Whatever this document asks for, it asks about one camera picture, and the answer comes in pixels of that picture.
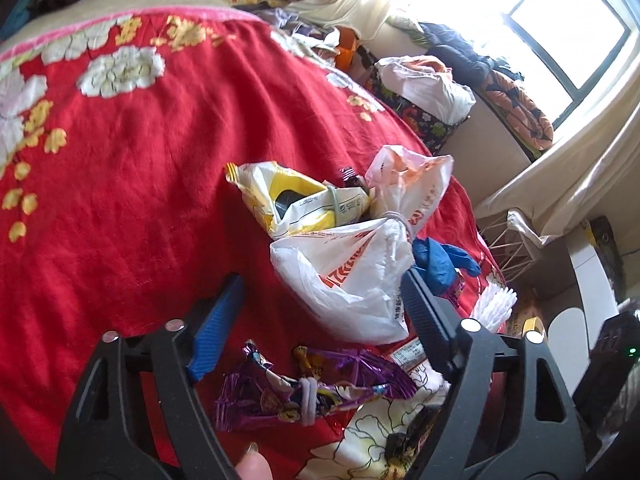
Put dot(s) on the purple snack wrapper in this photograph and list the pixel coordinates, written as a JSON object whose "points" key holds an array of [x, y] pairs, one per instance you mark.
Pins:
{"points": [[270, 395]]}

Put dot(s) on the window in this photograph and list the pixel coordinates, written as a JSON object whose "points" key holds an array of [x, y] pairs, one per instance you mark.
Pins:
{"points": [[565, 15]]}

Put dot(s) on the black snack wrapper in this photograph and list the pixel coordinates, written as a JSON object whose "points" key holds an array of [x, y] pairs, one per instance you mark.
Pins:
{"points": [[405, 445]]}

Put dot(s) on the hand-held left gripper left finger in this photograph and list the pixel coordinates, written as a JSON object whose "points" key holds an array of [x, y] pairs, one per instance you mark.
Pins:
{"points": [[217, 327]]}

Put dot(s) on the white plastic bag of clothes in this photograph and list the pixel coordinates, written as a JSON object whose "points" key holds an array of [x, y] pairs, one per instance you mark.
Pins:
{"points": [[430, 87]]}

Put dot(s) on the dark jacket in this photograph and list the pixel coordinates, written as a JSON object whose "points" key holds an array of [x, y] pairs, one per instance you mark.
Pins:
{"points": [[460, 50]]}

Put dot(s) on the dark device with yellow part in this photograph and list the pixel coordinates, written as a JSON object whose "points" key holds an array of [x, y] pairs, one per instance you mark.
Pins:
{"points": [[607, 250]]}

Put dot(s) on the dark brown bar wrapper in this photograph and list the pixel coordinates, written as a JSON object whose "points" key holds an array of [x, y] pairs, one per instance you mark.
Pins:
{"points": [[351, 177]]}

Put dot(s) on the white fringed item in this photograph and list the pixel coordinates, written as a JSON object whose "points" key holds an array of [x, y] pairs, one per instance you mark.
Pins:
{"points": [[495, 307]]}

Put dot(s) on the white plastic bag orange print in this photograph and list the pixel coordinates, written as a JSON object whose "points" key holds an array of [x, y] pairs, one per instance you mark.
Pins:
{"points": [[345, 280]]}

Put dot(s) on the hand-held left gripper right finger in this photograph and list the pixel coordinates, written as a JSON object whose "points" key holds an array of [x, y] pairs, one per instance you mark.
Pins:
{"points": [[425, 320]]}

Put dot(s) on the floral storage box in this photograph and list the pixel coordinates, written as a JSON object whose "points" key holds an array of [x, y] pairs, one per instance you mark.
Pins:
{"points": [[425, 125]]}

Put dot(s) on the blue glove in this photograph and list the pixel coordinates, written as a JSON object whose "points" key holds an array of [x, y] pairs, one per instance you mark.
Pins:
{"points": [[440, 260]]}

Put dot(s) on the yellow snack bag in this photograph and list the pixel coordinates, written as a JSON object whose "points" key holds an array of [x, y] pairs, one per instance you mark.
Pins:
{"points": [[265, 185]]}

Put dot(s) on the beige bed sheet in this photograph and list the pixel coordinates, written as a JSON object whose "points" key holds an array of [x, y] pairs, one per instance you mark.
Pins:
{"points": [[100, 5]]}

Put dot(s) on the red white packet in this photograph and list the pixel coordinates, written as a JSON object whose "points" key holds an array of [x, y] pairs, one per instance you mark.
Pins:
{"points": [[407, 355]]}

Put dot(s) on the blue cloth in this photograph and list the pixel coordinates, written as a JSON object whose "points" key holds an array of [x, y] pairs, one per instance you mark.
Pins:
{"points": [[20, 0]]}

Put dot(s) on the person's left hand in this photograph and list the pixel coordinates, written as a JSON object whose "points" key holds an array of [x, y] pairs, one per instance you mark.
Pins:
{"points": [[254, 465]]}

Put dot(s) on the orange box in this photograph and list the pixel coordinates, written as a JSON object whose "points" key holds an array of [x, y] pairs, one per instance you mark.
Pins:
{"points": [[346, 50]]}

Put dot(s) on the red floral blanket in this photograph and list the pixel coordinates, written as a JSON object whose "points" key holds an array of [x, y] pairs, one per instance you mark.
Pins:
{"points": [[150, 185]]}

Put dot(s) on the cream curtain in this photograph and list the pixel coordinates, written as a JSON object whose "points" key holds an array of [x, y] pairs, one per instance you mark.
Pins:
{"points": [[575, 175]]}

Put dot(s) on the white curved furniture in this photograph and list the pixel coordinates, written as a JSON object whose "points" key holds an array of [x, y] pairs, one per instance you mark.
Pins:
{"points": [[590, 280]]}

